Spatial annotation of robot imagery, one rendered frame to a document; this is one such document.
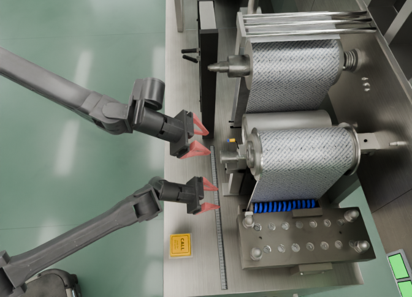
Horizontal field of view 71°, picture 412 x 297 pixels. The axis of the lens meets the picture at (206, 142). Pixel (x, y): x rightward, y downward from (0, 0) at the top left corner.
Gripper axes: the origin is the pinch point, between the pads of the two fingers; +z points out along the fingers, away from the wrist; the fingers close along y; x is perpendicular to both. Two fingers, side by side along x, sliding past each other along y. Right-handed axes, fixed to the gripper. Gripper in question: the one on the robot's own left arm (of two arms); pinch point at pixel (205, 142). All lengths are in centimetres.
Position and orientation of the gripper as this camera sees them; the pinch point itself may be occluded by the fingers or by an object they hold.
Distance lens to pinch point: 75.1
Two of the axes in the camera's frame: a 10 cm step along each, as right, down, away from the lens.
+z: 7.7, 2.8, 5.8
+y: 0.8, 8.5, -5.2
